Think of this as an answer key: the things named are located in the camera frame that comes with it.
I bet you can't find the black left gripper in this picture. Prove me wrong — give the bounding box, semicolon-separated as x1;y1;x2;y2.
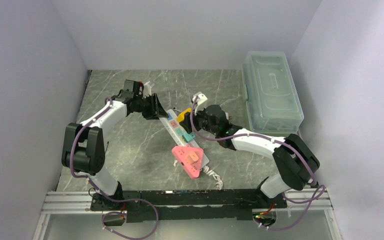
134;93;168;120

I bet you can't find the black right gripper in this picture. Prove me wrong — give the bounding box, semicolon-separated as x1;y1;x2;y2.
180;103;219;136

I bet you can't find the yellow cube plug adapter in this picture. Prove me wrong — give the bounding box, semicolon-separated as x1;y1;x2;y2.
176;107;191;123

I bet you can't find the white power strip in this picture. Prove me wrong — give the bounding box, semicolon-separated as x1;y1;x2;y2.
160;108;211;169

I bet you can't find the pink triangular plug adapter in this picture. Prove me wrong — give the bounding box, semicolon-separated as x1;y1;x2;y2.
171;146;204;179

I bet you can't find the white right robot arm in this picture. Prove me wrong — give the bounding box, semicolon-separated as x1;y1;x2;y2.
177;104;320;208

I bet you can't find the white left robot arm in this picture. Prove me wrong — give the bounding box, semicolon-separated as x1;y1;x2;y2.
61;79;168;210

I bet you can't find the teal plug adapter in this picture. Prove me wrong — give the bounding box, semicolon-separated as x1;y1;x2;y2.
181;132;195;143

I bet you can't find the silver combination wrench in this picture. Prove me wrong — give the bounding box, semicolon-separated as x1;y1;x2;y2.
172;107;180;113

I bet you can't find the translucent green storage box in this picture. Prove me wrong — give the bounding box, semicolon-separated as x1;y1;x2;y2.
241;51;304;136

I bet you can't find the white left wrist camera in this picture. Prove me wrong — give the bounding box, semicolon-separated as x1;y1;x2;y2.
142;81;155;98

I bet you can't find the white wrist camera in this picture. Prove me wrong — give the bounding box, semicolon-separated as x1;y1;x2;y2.
142;81;155;98
191;92;208;108

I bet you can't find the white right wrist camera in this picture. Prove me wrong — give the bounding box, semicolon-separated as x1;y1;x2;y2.
191;92;208;108

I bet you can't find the white coiled power cord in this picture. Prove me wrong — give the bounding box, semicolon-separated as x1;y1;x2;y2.
201;165;224;190

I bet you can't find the black aluminium base frame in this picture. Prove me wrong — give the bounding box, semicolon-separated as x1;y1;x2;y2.
33;188;342;240

